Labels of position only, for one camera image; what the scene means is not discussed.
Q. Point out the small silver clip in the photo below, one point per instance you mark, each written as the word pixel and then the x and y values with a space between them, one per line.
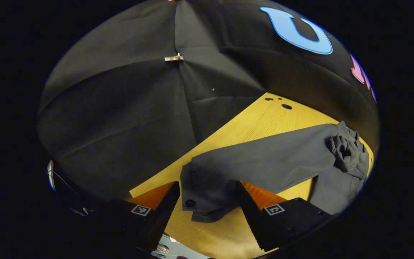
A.
pixel 173 58

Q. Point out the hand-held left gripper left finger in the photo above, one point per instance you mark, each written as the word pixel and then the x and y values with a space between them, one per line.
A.
pixel 164 212

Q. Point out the dark grey shirt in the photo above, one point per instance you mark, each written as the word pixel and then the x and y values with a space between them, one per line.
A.
pixel 264 162

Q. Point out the silver curved rim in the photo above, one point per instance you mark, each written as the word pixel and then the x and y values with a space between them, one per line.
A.
pixel 50 174

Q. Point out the person's white shoe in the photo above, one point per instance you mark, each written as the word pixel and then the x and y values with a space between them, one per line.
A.
pixel 162 249

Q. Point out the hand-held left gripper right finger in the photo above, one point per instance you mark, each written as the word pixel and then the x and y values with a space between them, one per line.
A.
pixel 250 212

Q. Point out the black backdrop cloth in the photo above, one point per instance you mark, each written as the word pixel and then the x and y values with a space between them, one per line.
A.
pixel 120 108

